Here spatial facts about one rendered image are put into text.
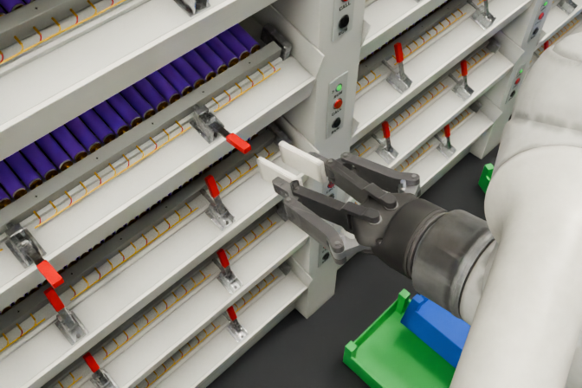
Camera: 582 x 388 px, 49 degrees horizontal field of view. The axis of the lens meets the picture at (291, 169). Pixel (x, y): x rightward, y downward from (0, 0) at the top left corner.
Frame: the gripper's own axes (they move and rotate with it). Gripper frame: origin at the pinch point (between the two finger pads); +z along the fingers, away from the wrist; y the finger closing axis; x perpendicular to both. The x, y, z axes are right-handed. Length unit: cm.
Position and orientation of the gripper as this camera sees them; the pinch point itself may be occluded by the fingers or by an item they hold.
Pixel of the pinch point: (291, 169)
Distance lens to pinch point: 74.1
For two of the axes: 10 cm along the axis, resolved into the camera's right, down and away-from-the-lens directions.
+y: 7.1, -5.4, 4.5
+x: -1.8, -7.6, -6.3
